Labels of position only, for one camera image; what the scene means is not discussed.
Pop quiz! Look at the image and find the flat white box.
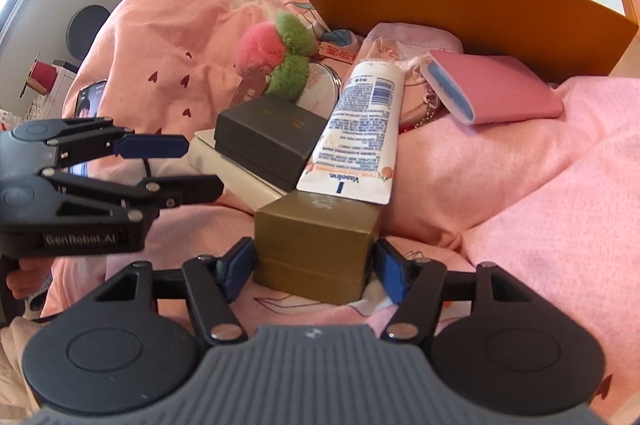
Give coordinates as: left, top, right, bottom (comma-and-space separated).
187, 127, 288, 210

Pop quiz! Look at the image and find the red stool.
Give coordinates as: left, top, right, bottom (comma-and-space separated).
20, 61, 58, 96

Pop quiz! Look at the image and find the pink printed duvet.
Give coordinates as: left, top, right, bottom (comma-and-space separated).
40, 0, 640, 425

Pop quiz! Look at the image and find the dark round chair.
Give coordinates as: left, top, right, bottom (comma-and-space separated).
65, 5, 111, 60

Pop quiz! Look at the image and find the person's left hand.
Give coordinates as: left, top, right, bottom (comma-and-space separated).
7, 266, 53, 303

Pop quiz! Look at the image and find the white lotion tube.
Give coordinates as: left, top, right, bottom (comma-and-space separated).
296, 59, 405, 206

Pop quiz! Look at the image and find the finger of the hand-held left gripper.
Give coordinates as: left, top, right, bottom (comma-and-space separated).
47, 125, 190, 166
42, 169, 224, 226

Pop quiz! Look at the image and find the pink fleece blanket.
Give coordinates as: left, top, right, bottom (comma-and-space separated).
385, 75, 640, 425

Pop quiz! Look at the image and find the brown card tag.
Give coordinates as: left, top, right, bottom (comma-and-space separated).
232, 72, 273, 108

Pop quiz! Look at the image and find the pink wallet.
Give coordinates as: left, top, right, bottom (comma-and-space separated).
420, 50, 565, 126

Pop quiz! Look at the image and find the pink green fluffy pompom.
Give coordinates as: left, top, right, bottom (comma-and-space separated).
236, 11, 317, 100

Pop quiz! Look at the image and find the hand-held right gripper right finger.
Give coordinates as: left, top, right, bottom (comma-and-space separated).
372, 239, 533, 342

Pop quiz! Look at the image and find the smartphone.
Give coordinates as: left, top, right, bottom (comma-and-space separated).
65, 80, 111, 178

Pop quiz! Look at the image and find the gold gift box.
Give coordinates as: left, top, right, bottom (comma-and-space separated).
252, 195, 381, 306

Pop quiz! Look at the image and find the red label tag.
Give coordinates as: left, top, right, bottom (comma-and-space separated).
317, 42, 361, 63

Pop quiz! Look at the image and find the round compact mirror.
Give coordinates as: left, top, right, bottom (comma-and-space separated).
295, 64, 342, 116

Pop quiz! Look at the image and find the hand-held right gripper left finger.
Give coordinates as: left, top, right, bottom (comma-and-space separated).
95, 236, 258, 347

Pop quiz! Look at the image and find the black gift box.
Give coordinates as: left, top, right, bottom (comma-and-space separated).
214, 97, 328, 193

